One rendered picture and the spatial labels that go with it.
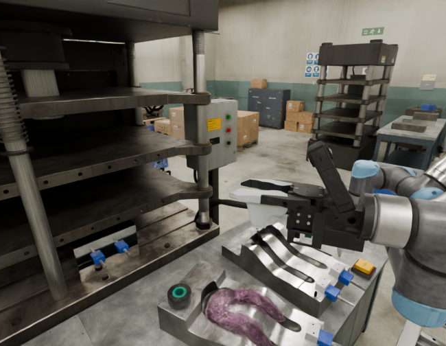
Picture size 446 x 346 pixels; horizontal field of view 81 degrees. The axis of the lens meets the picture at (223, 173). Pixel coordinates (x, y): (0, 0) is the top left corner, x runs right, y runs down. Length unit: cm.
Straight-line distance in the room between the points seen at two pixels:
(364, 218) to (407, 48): 704
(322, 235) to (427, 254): 14
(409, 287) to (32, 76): 135
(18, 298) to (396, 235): 134
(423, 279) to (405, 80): 698
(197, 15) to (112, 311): 121
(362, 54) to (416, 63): 267
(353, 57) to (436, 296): 452
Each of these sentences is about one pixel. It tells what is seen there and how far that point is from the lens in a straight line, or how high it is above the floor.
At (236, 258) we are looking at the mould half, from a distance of 126.
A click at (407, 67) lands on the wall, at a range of 738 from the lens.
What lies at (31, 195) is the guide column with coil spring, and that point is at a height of 125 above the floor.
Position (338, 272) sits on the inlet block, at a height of 92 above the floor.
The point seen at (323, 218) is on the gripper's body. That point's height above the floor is 144.
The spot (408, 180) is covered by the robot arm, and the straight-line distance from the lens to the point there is 95.
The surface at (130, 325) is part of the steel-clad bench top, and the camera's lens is 112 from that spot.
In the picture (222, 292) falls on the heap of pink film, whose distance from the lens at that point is 103.
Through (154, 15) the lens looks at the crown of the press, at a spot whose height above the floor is 183.
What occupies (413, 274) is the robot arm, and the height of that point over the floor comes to 137.
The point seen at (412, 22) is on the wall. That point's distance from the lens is 745.
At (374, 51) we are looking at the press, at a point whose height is 189.
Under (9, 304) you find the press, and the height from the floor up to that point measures 79.
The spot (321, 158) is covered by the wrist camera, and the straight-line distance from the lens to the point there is 41.
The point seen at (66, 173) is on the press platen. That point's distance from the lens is 115.
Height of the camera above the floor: 164
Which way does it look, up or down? 21 degrees down
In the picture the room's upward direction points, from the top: straight up
